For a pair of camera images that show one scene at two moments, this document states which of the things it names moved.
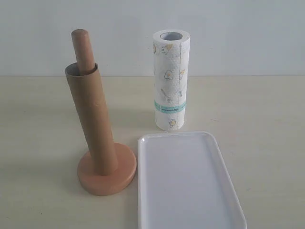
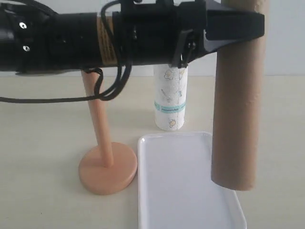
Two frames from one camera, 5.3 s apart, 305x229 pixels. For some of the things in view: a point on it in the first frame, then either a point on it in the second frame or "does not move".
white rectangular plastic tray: x=183 y=182 does not move
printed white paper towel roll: x=171 y=50 does not move
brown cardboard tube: x=88 y=94 to x=238 y=108
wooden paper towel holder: x=99 y=184 does not move
